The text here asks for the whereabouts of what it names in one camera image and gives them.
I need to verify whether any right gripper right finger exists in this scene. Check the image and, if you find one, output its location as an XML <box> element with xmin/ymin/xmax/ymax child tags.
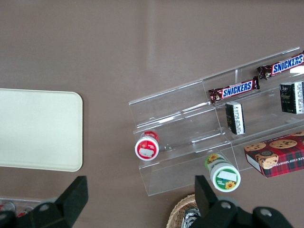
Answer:
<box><xmin>192</xmin><ymin>175</ymin><xmax>295</xmax><ymax>228</ymax></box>

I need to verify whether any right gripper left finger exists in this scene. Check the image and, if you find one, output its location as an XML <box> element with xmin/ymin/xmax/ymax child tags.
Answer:
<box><xmin>0</xmin><ymin>175</ymin><xmax>89</xmax><ymax>228</ymax></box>

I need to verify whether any aluminium foil tray stack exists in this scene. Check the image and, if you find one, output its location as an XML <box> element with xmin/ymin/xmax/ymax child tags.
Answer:
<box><xmin>181</xmin><ymin>206</ymin><xmax>202</xmax><ymax>228</ymax></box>

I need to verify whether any light wicker basket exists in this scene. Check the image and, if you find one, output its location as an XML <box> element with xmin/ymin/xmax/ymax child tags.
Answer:
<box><xmin>165</xmin><ymin>194</ymin><xmax>202</xmax><ymax>228</ymax></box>

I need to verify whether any beige plastic tray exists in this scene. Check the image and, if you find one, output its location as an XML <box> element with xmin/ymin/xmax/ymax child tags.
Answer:
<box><xmin>0</xmin><ymin>88</ymin><xmax>84</xmax><ymax>172</ymax></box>

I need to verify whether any green drink bottle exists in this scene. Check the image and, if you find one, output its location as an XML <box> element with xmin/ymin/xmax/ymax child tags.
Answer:
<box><xmin>204</xmin><ymin>153</ymin><xmax>241</xmax><ymax>192</ymax></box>

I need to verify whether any clear acrylic bottle rack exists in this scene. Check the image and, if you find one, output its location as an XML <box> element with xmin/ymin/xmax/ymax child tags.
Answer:
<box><xmin>0</xmin><ymin>195</ymin><xmax>43</xmax><ymax>214</ymax></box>

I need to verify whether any white bottle red cap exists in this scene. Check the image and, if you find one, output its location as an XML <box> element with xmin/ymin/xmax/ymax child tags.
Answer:
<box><xmin>134</xmin><ymin>130</ymin><xmax>160</xmax><ymax>162</ymax></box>

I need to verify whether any red tartan cookie box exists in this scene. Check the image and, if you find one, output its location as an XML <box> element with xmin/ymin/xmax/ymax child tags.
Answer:
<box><xmin>244</xmin><ymin>131</ymin><xmax>304</xmax><ymax>178</ymax></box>

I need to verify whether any small black chocolate box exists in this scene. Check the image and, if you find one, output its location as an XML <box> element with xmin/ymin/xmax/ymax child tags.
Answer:
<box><xmin>279</xmin><ymin>81</ymin><xmax>304</xmax><ymax>115</ymax></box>
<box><xmin>224</xmin><ymin>101</ymin><xmax>246</xmax><ymax>135</ymax></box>

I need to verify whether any clear acrylic step display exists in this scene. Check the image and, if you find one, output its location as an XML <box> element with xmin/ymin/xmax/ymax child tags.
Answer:
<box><xmin>128</xmin><ymin>46</ymin><xmax>304</xmax><ymax>197</ymax></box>

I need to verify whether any Snickers chocolate bar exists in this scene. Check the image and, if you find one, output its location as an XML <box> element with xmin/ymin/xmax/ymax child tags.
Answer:
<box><xmin>208</xmin><ymin>76</ymin><xmax>261</xmax><ymax>105</ymax></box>
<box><xmin>256</xmin><ymin>50</ymin><xmax>304</xmax><ymax>81</ymax></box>

